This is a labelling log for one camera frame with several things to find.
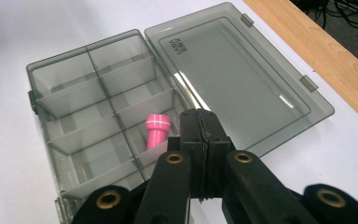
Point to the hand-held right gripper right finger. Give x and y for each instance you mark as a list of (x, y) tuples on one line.
[(216, 143)]

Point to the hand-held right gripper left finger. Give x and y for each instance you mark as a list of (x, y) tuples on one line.
[(195, 140)]

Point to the pink plastic cylinder part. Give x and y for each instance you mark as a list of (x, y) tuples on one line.
[(157, 130)]

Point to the grey transparent compartment box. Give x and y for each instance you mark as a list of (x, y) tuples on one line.
[(230, 77)]

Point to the wooden table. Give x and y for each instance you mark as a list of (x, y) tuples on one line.
[(329, 53)]

